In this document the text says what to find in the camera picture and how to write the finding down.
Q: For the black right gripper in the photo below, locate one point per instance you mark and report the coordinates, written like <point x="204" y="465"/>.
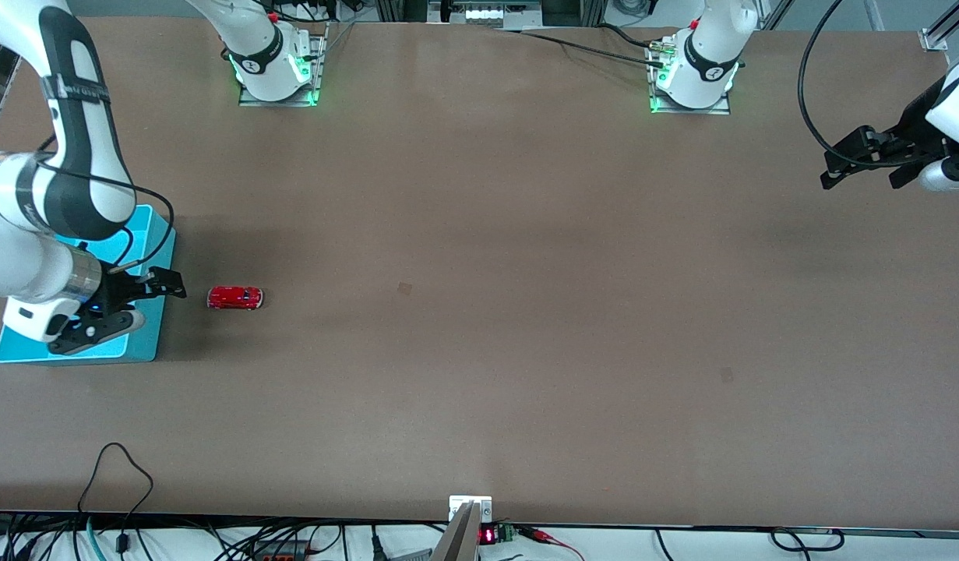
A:
<point x="114" y="290"/>

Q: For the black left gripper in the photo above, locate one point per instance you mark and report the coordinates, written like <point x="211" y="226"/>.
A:
<point x="913" y="129"/>

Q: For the red beetle toy car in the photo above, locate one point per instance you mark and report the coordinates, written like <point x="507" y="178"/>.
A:
<point x="234" y="298"/>

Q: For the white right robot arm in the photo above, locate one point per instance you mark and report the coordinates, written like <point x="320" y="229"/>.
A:
<point x="27" y="257"/>

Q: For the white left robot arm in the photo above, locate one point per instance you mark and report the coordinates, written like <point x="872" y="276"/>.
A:
<point x="709" y="70"/>

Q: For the blue plastic box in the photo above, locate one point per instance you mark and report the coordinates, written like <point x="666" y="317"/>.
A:
<point x="156" y="327"/>

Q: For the aluminium corner profile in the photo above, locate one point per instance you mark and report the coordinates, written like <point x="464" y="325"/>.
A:
<point x="937" y="35"/>

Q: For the grey power strip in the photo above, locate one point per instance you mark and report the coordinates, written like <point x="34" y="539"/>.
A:
<point x="280" y="550"/>

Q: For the black device with lit panel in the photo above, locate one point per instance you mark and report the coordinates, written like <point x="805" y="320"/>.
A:
<point x="487" y="13"/>

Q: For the red digit display module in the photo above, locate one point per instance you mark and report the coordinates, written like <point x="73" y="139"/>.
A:
<point x="488" y="535"/>

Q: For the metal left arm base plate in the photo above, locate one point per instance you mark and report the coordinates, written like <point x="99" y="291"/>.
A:
<point x="721" y="107"/>

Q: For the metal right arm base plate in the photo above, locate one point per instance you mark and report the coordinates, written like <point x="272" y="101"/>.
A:
<point x="317" y="70"/>

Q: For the white metal bracket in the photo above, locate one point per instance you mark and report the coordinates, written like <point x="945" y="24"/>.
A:
<point x="460" y="505"/>

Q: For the grey camera mount bar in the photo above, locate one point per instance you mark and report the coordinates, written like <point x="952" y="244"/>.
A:
<point x="457" y="541"/>

